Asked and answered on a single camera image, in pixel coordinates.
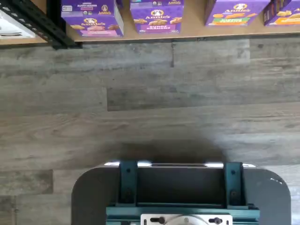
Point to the purple Annie's box green patch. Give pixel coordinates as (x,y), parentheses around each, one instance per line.
(234,14)

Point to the purple Annie's box yellow patch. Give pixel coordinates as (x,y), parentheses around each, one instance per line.
(286,16)

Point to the teal metal mount frame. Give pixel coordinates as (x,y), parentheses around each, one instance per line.
(128,185)

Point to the purple Annie's box pink patch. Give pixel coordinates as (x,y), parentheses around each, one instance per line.
(93,25)

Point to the wooden shelf board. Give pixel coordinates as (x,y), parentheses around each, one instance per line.
(192,35)
(18,41)

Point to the white slotted bracket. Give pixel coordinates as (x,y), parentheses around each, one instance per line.
(144,219)

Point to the plain white carton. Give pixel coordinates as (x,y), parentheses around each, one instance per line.
(11,27)

